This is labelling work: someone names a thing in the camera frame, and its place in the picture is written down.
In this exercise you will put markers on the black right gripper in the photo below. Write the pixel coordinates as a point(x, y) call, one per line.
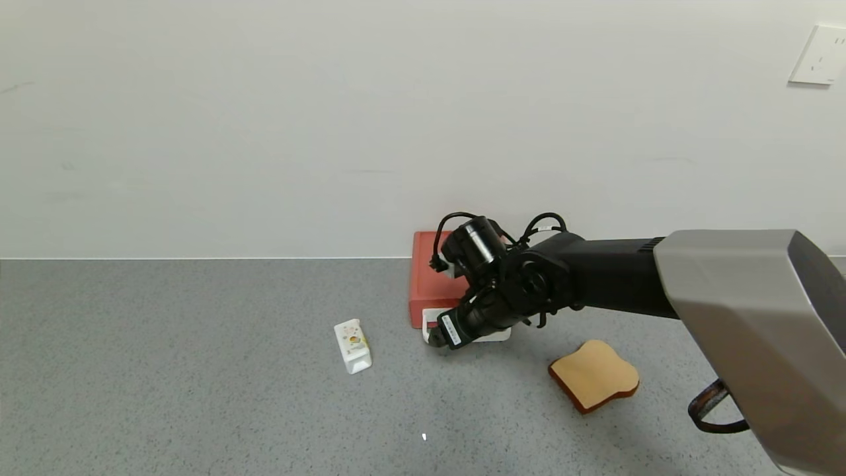
point(451, 331)

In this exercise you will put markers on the right robot arm black grey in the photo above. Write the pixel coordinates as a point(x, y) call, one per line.
point(727, 284)

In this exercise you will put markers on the red drawer case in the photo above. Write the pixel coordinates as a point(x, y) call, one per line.
point(426, 277)

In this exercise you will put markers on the small white milk carton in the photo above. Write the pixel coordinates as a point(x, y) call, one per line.
point(353, 347)

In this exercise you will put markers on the toast bread slice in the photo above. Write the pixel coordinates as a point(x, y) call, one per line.
point(593, 373)

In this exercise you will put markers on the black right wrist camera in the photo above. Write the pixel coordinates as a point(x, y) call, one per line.
point(477, 244)

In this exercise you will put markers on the white wall socket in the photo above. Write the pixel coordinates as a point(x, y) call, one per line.
point(819, 56)

